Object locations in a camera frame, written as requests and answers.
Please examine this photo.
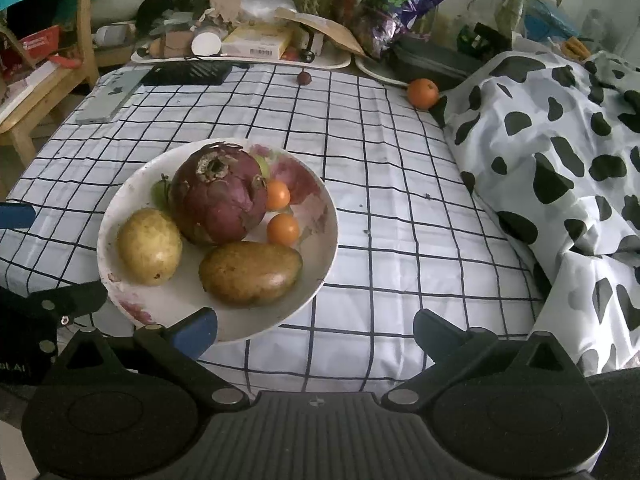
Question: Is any wooden chair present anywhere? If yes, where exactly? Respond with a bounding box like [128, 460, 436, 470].
[0, 0, 102, 167]

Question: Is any white cylinder roll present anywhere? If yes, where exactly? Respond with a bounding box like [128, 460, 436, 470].
[191, 31, 222, 58]

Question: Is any white checked cloth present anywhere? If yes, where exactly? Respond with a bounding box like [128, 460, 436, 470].
[0, 62, 551, 394]

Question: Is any yellow box with barcode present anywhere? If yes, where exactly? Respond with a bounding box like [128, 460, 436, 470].
[220, 26, 294, 59]

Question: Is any white plastic bag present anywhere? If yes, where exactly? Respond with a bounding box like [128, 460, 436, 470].
[240, 0, 297, 24]

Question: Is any black shiny trinket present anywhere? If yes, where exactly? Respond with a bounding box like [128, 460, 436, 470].
[300, 34, 322, 64]

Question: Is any grey smartphone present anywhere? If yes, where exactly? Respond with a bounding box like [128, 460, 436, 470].
[75, 68, 152, 124]

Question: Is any brown potato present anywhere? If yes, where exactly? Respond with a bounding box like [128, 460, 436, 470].
[199, 241, 304, 309]

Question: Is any dark cardboard box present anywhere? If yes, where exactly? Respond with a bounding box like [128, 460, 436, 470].
[457, 22, 513, 56]

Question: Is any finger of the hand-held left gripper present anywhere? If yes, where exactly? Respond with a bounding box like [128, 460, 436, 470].
[0, 280, 109, 356]
[0, 203, 37, 231]

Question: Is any red package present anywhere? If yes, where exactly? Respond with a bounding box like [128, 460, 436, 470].
[19, 26, 62, 62]

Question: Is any orange tangerine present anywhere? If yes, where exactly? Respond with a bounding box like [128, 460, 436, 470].
[406, 78, 440, 110]

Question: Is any white plate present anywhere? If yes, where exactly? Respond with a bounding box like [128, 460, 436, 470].
[354, 55, 409, 87]

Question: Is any small orange tomato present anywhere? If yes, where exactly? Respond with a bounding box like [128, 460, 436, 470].
[265, 180, 292, 212]
[266, 213, 301, 247]

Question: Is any yellow pear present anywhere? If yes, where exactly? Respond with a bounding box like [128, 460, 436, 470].
[116, 208, 184, 287]

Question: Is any long white tray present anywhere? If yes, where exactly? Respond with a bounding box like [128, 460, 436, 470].
[131, 45, 352, 70]

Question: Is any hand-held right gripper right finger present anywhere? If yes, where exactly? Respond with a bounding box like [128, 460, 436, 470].
[382, 308, 596, 407]

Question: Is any large purple-red fruit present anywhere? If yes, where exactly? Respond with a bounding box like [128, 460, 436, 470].
[168, 142, 269, 247]

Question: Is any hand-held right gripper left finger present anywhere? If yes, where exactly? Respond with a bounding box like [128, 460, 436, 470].
[54, 306, 251, 409]

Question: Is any small brown cardboard pouch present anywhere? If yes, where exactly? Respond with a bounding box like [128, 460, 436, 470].
[162, 31, 196, 58]

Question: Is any white floral bowl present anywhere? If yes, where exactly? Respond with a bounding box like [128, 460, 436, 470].
[96, 138, 339, 345]

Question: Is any brown envelope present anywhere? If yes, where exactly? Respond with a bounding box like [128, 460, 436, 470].
[274, 8, 369, 57]

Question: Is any orange snack pack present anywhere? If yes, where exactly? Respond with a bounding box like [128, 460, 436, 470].
[560, 37, 594, 59]

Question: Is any white bottle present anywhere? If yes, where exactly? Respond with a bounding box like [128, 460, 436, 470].
[94, 25, 137, 47]

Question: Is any cow print blanket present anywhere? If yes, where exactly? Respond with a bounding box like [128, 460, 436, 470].
[434, 50, 640, 377]

